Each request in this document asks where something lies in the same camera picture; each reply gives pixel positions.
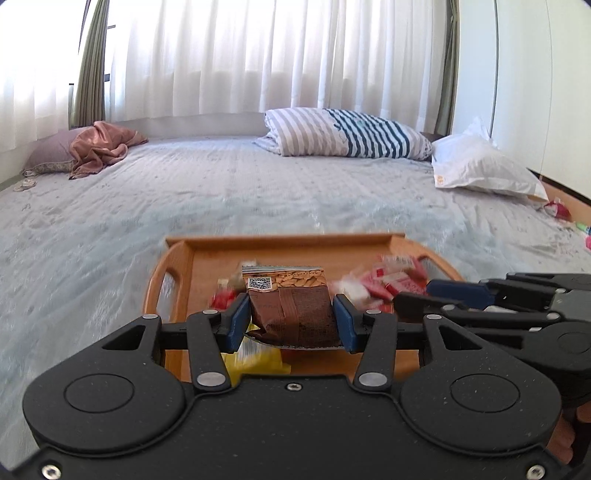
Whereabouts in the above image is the red cracker snack pack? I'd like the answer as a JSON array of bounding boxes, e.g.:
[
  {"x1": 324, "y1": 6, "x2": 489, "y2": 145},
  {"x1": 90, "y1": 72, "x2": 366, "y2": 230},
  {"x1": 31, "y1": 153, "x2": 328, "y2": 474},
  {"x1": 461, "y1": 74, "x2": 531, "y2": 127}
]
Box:
[{"x1": 209, "y1": 278, "x2": 245, "y2": 310}]

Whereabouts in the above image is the white sheer curtain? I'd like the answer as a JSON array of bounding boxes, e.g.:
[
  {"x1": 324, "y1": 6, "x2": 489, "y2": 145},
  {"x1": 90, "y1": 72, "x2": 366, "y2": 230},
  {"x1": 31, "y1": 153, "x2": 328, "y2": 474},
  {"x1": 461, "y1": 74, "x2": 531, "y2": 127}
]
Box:
[{"x1": 1, "y1": 1, "x2": 451, "y2": 152}]

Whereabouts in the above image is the green drape curtain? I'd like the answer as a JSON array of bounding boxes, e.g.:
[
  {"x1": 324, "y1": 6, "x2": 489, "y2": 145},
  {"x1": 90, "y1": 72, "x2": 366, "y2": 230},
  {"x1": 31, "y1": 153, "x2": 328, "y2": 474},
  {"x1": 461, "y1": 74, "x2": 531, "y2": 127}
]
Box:
[{"x1": 69, "y1": 0, "x2": 110, "y2": 129}]

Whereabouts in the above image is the white wardrobe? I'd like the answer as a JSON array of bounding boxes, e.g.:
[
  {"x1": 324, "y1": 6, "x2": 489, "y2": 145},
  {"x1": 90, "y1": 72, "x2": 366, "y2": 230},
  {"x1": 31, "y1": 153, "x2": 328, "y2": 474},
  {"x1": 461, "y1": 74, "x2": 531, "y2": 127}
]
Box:
[{"x1": 452, "y1": 0, "x2": 590, "y2": 197}]

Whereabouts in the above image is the mauve pillow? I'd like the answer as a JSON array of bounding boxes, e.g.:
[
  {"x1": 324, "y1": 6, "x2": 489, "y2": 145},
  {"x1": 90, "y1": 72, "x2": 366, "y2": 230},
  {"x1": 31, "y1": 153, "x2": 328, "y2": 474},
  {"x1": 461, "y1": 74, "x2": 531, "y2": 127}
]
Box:
[{"x1": 23, "y1": 127, "x2": 85, "y2": 175}]

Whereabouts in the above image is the striped blue white pillow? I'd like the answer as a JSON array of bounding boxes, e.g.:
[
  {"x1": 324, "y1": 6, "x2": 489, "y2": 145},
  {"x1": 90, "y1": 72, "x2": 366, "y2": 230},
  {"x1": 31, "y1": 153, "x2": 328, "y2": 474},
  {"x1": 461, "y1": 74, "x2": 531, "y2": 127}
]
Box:
[{"x1": 256, "y1": 107, "x2": 433, "y2": 161}]

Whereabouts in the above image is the light blue bed sheet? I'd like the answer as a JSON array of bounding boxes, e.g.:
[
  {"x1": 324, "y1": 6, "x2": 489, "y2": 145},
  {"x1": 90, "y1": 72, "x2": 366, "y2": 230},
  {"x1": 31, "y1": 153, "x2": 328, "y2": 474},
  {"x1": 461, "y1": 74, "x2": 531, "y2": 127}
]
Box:
[{"x1": 1, "y1": 139, "x2": 590, "y2": 467}]

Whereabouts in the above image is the red clear biscuit packet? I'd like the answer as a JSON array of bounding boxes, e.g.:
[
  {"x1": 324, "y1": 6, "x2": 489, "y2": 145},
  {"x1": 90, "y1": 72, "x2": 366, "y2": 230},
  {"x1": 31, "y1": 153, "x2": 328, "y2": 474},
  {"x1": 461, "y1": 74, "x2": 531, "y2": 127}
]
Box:
[{"x1": 329, "y1": 255, "x2": 429, "y2": 313}]

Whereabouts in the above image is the wooden serving tray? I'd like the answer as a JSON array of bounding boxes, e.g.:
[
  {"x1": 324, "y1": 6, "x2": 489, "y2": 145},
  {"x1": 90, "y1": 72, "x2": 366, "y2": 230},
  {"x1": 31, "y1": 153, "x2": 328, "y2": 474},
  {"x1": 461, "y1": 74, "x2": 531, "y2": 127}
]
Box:
[{"x1": 143, "y1": 234, "x2": 460, "y2": 385}]

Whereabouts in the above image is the pink crumpled blanket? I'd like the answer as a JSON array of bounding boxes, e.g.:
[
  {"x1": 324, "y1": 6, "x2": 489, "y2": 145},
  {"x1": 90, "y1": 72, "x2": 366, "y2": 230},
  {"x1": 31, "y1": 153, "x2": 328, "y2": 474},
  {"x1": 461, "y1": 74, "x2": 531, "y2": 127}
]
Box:
[{"x1": 69, "y1": 121, "x2": 148, "y2": 180}]

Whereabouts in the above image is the yellow snack packet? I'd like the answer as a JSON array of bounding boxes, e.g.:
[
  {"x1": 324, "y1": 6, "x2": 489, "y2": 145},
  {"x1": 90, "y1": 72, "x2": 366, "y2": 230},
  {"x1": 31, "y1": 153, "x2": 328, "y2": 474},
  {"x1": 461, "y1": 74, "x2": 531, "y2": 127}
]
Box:
[{"x1": 221, "y1": 336, "x2": 291, "y2": 387}]

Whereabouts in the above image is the brown almond snack packet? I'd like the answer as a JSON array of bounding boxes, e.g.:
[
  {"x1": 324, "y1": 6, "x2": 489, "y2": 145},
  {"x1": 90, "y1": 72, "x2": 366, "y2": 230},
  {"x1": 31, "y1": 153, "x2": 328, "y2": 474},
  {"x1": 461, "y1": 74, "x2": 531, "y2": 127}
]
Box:
[{"x1": 242, "y1": 265, "x2": 341, "y2": 349}]

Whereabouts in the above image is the person's right hand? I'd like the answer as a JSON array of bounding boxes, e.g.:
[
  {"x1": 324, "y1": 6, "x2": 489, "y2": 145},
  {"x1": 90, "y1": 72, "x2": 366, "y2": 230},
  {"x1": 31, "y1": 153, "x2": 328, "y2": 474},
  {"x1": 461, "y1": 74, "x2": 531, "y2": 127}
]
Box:
[{"x1": 547, "y1": 415, "x2": 576, "y2": 464}]

